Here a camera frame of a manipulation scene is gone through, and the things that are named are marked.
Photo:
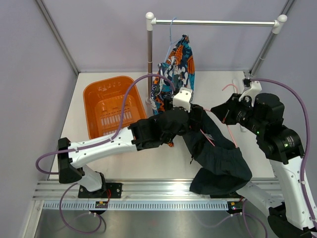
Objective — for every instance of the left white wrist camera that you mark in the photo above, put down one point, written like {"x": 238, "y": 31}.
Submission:
{"x": 183, "y": 99}

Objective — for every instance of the colourful patterned shorts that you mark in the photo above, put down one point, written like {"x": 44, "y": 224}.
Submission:
{"x": 179, "y": 68}

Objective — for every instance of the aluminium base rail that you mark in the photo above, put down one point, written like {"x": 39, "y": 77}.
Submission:
{"x": 132, "y": 189}

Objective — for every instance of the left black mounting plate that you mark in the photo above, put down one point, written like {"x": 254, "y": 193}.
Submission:
{"x": 113, "y": 189}

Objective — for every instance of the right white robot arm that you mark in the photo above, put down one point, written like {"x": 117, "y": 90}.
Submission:
{"x": 289, "y": 218}

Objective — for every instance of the black shorts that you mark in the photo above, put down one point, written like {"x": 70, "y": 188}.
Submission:
{"x": 224, "y": 170}

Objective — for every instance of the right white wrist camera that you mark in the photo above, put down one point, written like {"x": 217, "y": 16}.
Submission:
{"x": 252, "y": 88}

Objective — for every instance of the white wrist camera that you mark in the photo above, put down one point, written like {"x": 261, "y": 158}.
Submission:
{"x": 252, "y": 88}
{"x": 183, "y": 99}

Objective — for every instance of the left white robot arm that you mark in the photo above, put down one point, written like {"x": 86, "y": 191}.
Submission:
{"x": 74, "y": 157}

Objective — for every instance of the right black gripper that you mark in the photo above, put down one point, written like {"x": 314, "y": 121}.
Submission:
{"x": 225, "y": 112}

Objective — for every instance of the blue wire hanger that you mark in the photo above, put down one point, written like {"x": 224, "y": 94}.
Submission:
{"x": 171, "y": 41}

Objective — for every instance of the orange plastic laundry basket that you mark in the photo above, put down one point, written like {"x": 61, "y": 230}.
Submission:
{"x": 103, "y": 102}

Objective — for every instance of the metal clothes rack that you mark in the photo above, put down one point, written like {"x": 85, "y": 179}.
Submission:
{"x": 151, "y": 20}

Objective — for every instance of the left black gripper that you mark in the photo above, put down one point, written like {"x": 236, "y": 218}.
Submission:
{"x": 192, "y": 124}

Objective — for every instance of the white slotted cable duct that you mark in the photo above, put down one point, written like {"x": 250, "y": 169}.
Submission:
{"x": 138, "y": 205}

